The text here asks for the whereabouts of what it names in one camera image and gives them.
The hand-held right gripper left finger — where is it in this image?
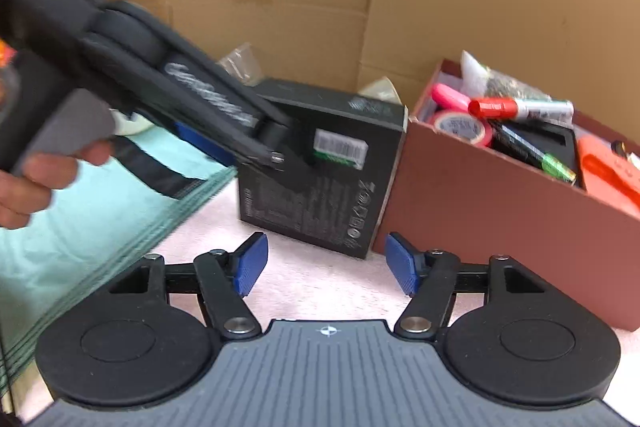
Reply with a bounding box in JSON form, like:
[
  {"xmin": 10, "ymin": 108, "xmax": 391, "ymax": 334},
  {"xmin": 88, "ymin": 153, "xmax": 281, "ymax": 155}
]
[{"xmin": 107, "ymin": 231, "xmax": 271, "ymax": 341}]

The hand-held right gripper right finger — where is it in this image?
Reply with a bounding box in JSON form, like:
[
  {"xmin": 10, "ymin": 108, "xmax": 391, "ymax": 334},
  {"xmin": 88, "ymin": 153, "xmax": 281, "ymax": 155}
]
[{"xmin": 384, "ymin": 231, "xmax": 547, "ymax": 341}]

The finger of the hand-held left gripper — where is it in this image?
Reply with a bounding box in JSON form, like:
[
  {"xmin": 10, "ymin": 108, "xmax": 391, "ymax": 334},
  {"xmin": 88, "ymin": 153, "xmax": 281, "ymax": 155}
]
[{"xmin": 174, "ymin": 120, "xmax": 317, "ymax": 174}]

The brown storage box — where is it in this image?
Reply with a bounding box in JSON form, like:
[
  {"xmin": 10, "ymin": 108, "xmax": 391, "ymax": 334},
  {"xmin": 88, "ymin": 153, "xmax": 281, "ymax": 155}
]
[{"xmin": 382, "ymin": 59, "xmax": 640, "ymax": 334}]

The black cardboard product box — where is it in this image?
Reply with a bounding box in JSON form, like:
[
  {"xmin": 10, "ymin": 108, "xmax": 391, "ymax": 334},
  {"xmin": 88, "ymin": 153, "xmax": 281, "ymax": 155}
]
[{"xmin": 234, "ymin": 77, "xmax": 410, "ymax": 261}]

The red cap white marker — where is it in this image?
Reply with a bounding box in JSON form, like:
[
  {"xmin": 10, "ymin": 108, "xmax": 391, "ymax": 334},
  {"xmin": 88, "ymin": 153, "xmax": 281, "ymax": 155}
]
[{"xmin": 468, "ymin": 96, "xmax": 575, "ymax": 124}]

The bag of metal clips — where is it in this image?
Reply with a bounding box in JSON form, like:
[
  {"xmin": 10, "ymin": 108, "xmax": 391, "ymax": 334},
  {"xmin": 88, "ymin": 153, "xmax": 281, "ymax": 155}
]
[{"xmin": 459, "ymin": 50, "xmax": 554, "ymax": 102}]

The orange silicone mitt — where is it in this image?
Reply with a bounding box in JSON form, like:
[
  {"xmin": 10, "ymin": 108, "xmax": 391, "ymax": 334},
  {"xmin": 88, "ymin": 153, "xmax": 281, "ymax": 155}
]
[{"xmin": 575, "ymin": 134, "xmax": 640, "ymax": 221}]

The person's left hand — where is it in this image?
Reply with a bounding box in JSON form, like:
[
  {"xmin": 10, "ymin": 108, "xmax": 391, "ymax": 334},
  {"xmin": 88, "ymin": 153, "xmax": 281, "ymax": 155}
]
[{"xmin": 0, "ymin": 140, "xmax": 117, "ymax": 231}]

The red plastic bag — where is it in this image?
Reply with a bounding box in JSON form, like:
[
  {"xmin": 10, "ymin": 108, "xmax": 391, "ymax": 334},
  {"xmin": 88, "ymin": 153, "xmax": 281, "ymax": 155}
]
[{"xmin": 0, "ymin": 38, "xmax": 19, "ymax": 68}]

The pink towel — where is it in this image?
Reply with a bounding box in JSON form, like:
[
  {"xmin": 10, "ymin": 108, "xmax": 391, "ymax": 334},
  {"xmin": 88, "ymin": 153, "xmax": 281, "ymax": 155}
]
[{"xmin": 9, "ymin": 179, "xmax": 640, "ymax": 414}]

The white ceramic bowl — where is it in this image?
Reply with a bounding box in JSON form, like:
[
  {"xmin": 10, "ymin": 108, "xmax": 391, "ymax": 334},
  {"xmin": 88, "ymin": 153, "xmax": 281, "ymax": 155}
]
[{"xmin": 112, "ymin": 111, "xmax": 152, "ymax": 136}]

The clear plastic cup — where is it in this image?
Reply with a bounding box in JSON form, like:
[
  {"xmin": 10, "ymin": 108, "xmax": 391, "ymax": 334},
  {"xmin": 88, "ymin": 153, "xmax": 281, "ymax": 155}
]
[{"xmin": 217, "ymin": 42, "xmax": 264, "ymax": 86}]

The teal printed cloth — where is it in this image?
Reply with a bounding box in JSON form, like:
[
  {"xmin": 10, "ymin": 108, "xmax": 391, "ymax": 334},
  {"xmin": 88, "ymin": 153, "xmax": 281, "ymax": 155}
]
[{"xmin": 0, "ymin": 126, "xmax": 240, "ymax": 401}]

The pink tape roll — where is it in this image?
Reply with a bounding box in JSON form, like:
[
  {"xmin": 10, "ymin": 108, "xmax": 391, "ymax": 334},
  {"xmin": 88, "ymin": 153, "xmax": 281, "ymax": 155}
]
[{"xmin": 432, "ymin": 109, "xmax": 496, "ymax": 149}]

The black marker green cap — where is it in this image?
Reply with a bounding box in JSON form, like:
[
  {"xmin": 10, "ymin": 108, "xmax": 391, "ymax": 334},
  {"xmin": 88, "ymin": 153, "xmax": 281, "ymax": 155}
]
[{"xmin": 487, "ymin": 119, "xmax": 577, "ymax": 186}]

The pink highlighter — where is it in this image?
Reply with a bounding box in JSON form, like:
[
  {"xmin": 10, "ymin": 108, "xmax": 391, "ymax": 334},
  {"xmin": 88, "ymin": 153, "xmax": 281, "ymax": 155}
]
[{"xmin": 430, "ymin": 82, "xmax": 474, "ymax": 113}]

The clear plastic funnel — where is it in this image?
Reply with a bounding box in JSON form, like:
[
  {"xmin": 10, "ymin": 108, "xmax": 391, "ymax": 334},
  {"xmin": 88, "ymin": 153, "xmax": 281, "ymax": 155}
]
[{"xmin": 357, "ymin": 76, "xmax": 402, "ymax": 106}]

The black foam tray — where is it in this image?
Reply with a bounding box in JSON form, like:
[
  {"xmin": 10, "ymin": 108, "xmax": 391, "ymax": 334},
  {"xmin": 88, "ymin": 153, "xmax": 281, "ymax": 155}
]
[{"xmin": 515, "ymin": 119, "xmax": 582, "ymax": 168}]

